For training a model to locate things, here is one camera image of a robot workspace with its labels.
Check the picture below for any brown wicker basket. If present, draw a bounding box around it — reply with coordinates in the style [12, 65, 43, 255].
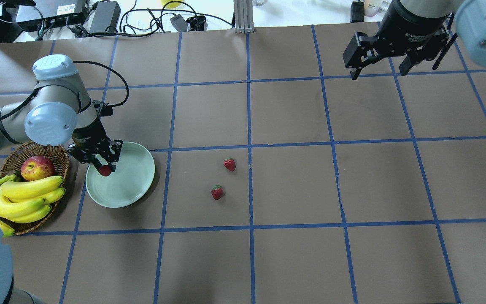
[0, 141, 70, 236]

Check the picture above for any red strawberry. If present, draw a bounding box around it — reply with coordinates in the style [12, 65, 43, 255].
[223, 157, 237, 172]
[211, 185, 224, 200]
[97, 164, 112, 176]

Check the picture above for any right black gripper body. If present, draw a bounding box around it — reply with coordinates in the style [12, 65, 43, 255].
[356, 24, 448, 63]

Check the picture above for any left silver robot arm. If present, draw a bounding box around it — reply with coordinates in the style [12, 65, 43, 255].
[0, 54, 123, 176]

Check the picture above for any black power adapter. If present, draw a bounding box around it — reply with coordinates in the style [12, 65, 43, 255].
[89, 1, 121, 33]

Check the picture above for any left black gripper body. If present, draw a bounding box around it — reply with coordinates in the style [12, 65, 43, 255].
[66, 122, 123, 163]

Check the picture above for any red apple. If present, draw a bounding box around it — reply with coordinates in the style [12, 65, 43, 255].
[20, 155, 55, 181]

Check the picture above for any aluminium frame post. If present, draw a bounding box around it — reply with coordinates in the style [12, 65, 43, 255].
[233, 0, 255, 33]

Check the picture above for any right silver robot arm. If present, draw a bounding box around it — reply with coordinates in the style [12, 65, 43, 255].
[343, 0, 486, 80]

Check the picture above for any light green plate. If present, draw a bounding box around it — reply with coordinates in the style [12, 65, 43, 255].
[85, 141, 156, 208]

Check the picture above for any yellow banana bunch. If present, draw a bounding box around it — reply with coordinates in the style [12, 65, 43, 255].
[0, 175, 66, 237]

